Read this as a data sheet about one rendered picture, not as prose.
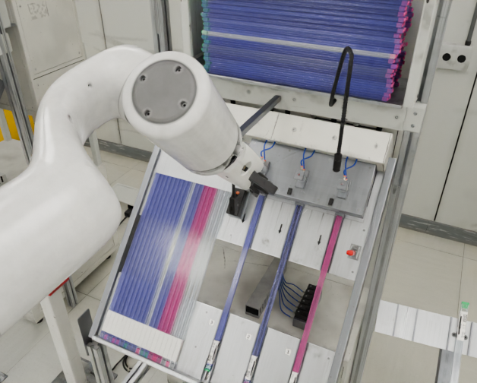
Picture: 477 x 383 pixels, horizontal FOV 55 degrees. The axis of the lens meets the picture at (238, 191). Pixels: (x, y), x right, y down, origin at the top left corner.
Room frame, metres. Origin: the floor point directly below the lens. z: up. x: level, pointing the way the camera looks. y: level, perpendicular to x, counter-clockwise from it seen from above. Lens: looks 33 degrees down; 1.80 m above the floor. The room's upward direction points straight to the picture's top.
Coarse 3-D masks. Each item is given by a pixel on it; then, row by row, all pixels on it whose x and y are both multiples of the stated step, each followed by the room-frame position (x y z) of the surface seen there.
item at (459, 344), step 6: (462, 306) 0.68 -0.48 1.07; (468, 306) 0.68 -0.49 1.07; (456, 342) 0.63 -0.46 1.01; (462, 342) 0.63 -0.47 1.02; (456, 348) 0.62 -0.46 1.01; (462, 348) 0.62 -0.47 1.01; (456, 354) 0.61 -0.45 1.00; (456, 360) 0.60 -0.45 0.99; (456, 366) 0.59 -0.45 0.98; (456, 372) 0.59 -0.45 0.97; (450, 378) 0.58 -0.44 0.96; (456, 378) 0.58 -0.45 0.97
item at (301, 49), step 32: (224, 0) 1.20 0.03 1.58; (256, 0) 1.16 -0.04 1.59; (288, 0) 1.13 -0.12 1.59; (320, 0) 1.10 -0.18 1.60; (352, 0) 1.06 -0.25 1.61; (384, 0) 1.03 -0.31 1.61; (224, 32) 1.20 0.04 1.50; (256, 32) 1.16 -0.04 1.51; (288, 32) 1.13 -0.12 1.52; (320, 32) 1.09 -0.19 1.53; (352, 32) 1.06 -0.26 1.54; (384, 32) 1.03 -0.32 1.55; (224, 64) 1.20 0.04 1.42; (256, 64) 1.16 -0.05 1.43; (288, 64) 1.13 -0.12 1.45; (320, 64) 1.09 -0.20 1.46; (384, 64) 1.03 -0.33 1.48; (352, 96) 1.05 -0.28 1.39; (384, 96) 1.02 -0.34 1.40
